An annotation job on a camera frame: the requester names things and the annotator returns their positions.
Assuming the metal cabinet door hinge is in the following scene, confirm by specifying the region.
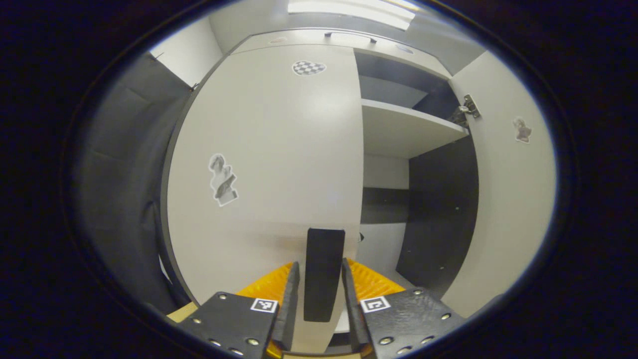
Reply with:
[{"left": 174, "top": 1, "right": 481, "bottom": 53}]
[{"left": 451, "top": 94, "right": 481, "bottom": 128}]

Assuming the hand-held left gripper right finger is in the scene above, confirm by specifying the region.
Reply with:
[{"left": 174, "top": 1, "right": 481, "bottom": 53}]
[{"left": 341, "top": 258, "right": 467, "bottom": 359}]

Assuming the silver cabinet drawer handle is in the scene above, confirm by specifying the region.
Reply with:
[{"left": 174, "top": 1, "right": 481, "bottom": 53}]
[{"left": 324, "top": 31, "right": 378, "bottom": 44}]

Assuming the white cabinet shelf board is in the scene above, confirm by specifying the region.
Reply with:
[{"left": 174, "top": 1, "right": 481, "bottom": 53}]
[{"left": 361, "top": 98, "right": 470, "bottom": 160}]

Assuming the white shoe cabinet door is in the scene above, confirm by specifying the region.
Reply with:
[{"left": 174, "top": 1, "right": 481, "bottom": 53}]
[
  {"left": 160, "top": 44, "right": 364, "bottom": 355},
  {"left": 441, "top": 50, "right": 557, "bottom": 320}
]

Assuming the black backdrop cloth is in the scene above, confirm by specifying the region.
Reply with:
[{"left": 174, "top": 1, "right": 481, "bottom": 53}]
[{"left": 75, "top": 52, "right": 195, "bottom": 315}]

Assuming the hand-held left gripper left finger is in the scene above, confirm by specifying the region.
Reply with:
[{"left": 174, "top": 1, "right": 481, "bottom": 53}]
[{"left": 177, "top": 262, "right": 301, "bottom": 359}]

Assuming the white double-door shoe cabinet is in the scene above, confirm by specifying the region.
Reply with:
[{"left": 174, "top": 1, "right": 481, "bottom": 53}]
[{"left": 229, "top": 27, "right": 481, "bottom": 350}]

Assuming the large ceiling light panel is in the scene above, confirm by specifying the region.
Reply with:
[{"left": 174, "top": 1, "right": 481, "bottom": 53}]
[{"left": 288, "top": 0, "right": 417, "bottom": 30}]

